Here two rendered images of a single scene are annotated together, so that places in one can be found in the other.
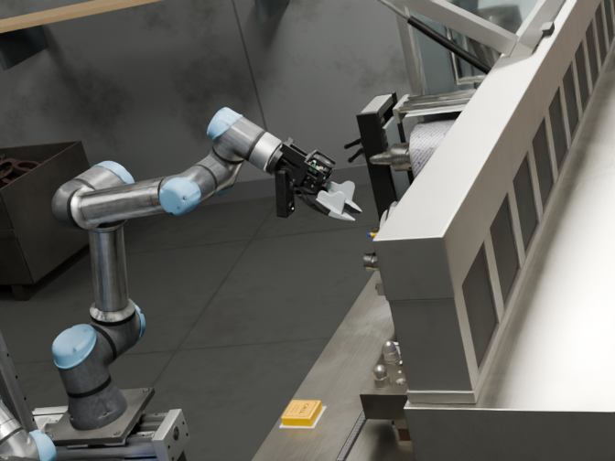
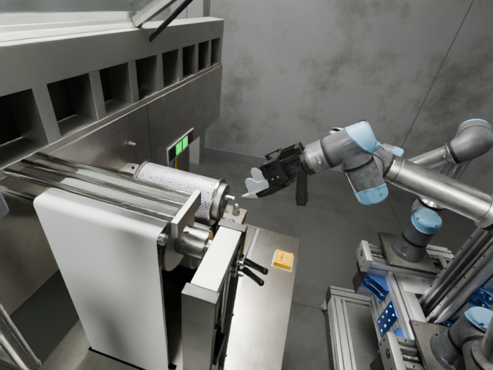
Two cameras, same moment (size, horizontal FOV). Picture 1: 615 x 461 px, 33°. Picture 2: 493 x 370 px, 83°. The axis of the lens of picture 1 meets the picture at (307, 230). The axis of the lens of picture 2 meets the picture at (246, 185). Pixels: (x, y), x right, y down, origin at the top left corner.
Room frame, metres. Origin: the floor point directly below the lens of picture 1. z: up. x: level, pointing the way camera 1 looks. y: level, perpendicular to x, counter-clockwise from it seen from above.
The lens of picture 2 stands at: (2.64, -0.29, 1.77)
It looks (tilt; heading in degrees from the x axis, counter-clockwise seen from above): 34 degrees down; 164
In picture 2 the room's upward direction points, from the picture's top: 8 degrees clockwise
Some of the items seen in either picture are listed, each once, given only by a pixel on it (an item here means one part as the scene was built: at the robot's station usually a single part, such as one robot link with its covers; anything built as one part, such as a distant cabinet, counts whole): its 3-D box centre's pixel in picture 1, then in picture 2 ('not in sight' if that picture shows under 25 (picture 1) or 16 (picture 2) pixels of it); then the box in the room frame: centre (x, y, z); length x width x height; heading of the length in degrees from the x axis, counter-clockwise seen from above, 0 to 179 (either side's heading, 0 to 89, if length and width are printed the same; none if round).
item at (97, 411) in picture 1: (92, 397); (461, 348); (2.35, 0.64, 0.87); 0.15 x 0.15 x 0.10
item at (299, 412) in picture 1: (302, 412); (283, 259); (1.95, 0.11, 0.91); 0.07 x 0.07 x 0.02; 63
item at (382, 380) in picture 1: (381, 375); (235, 208); (1.79, -0.07, 1.05); 0.04 x 0.04 x 0.04
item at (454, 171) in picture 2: not in sight; (447, 178); (1.79, 0.90, 1.19); 0.15 x 0.12 x 0.55; 134
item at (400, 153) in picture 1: (406, 156); (194, 241); (2.22, -0.26, 1.34); 0.06 x 0.06 x 0.06; 63
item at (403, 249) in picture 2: not in sight; (411, 244); (1.88, 0.80, 0.87); 0.15 x 0.15 x 0.10
